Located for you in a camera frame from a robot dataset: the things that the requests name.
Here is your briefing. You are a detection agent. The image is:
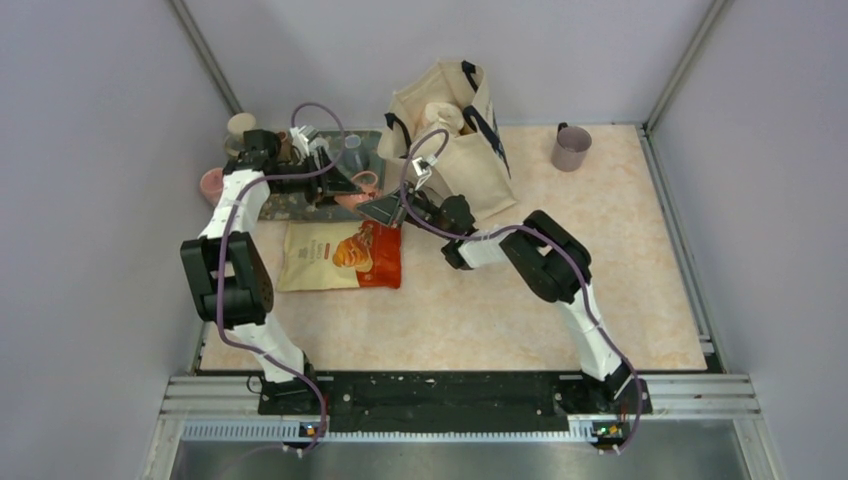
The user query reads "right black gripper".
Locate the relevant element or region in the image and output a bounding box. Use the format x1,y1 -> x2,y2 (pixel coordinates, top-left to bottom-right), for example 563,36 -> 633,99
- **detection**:
356,181 -> 454,241

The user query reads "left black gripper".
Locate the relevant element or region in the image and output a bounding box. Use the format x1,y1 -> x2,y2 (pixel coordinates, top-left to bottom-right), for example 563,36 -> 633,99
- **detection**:
274,146 -> 363,208

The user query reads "salmon pink mug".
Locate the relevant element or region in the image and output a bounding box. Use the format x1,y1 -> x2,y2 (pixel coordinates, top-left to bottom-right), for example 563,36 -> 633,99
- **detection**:
334,170 -> 382,213

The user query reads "beige canvas tote bag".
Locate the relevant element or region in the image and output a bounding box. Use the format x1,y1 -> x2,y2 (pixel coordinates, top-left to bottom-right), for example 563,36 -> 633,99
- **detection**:
377,60 -> 517,219

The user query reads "lilac mug black handle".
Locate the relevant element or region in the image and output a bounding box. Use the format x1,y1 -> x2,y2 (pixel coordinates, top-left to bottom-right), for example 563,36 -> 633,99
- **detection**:
551,122 -> 593,172

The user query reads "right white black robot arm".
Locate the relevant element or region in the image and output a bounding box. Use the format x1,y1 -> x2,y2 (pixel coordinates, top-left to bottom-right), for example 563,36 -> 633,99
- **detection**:
354,184 -> 649,412

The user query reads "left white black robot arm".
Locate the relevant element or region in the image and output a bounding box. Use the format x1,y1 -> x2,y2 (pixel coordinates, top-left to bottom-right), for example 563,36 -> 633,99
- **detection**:
180,126 -> 358,414

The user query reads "floral blue serving tray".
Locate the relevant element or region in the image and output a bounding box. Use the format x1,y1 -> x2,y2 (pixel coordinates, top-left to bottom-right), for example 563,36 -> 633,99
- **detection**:
223,127 -> 386,222

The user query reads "cassava chips bag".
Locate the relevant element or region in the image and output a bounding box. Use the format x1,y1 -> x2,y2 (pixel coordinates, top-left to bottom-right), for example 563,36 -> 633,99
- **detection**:
276,220 -> 402,292

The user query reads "pink cup off tray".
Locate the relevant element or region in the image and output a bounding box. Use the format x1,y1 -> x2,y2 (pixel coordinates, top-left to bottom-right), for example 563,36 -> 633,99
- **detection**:
199,168 -> 224,206

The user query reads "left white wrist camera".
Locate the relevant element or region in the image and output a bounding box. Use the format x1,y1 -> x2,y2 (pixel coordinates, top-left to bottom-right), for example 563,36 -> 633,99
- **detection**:
288,125 -> 329,160

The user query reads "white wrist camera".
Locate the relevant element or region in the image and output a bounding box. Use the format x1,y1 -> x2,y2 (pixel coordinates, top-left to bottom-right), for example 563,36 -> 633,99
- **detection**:
288,125 -> 329,160
411,155 -> 438,191

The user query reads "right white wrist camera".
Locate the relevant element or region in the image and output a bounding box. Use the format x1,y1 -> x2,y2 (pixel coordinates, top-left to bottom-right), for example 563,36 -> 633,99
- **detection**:
411,155 -> 438,191

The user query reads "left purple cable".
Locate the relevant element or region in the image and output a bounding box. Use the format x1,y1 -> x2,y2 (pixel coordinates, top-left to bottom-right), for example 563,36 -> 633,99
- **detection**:
215,101 -> 347,458

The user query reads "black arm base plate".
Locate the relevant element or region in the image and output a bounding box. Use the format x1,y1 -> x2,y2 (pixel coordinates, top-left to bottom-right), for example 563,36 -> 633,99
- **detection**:
258,371 -> 653,434

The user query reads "aluminium frame rail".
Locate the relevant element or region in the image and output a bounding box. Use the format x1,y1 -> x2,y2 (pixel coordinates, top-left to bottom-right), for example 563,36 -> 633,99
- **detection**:
159,374 -> 761,444

